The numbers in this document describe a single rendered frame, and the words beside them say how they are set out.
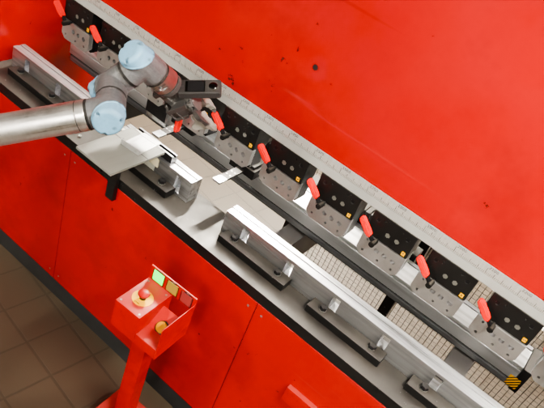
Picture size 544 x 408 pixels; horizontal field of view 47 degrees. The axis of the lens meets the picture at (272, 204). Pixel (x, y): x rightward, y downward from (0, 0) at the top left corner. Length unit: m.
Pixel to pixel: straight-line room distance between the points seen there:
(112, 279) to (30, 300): 0.54
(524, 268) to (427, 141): 0.42
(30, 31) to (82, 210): 0.84
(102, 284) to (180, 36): 1.15
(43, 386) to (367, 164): 1.66
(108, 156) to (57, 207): 0.58
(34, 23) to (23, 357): 1.43
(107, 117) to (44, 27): 1.59
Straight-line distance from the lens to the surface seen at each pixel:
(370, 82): 1.76
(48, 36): 3.08
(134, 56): 1.57
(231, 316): 2.26
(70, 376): 2.85
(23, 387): 2.82
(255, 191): 2.47
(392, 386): 2.07
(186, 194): 2.34
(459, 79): 1.66
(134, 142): 2.37
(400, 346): 2.07
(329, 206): 1.94
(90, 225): 2.65
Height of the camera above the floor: 2.34
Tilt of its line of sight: 36 degrees down
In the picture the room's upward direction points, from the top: 22 degrees clockwise
